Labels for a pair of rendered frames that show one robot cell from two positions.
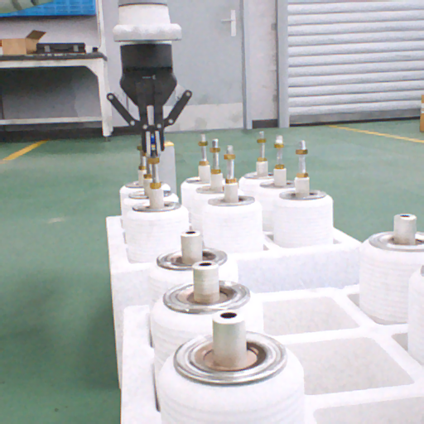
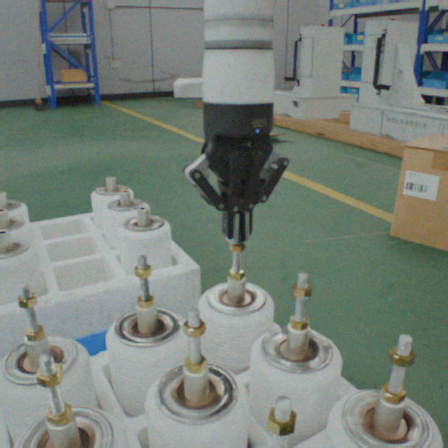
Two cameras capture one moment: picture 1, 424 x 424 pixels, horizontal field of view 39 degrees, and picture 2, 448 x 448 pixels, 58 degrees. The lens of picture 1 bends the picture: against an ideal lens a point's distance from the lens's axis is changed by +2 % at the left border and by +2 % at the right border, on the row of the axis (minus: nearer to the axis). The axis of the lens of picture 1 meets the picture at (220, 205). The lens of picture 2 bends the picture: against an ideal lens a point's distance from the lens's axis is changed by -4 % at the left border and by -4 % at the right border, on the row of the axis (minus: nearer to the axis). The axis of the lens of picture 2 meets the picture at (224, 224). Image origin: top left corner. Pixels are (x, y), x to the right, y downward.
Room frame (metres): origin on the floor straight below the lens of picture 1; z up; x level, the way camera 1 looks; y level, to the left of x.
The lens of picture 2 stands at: (1.32, -0.07, 0.53)
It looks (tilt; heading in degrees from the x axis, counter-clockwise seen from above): 22 degrees down; 160
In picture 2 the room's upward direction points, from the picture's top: straight up
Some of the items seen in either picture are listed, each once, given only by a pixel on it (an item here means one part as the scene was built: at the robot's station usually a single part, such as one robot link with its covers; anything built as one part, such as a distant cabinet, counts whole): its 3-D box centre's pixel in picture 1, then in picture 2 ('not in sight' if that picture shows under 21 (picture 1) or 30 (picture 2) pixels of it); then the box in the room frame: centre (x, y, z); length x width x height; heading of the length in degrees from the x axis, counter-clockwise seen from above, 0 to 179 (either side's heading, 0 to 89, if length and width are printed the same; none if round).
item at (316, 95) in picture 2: not in sight; (278, 69); (-2.48, 1.86, 0.45); 1.61 x 0.57 x 0.74; 7
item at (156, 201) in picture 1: (156, 199); (236, 289); (0.90, 0.10, 0.26); 0.02 x 0.02 x 0.03
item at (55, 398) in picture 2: (279, 156); (55, 396); (1.06, -0.11, 0.30); 0.01 x 0.01 x 0.08; 14
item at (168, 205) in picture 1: (156, 207); (236, 298); (0.90, 0.10, 0.25); 0.08 x 0.08 x 0.01
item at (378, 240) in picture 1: (404, 242); (6, 249); (0.64, -0.20, 0.25); 0.08 x 0.08 x 0.01
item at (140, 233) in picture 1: (160, 264); (235, 355); (0.89, 0.10, 0.16); 0.10 x 0.10 x 0.18
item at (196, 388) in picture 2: (216, 182); (196, 381); (1.03, 0.01, 0.26); 0.02 x 0.02 x 0.03
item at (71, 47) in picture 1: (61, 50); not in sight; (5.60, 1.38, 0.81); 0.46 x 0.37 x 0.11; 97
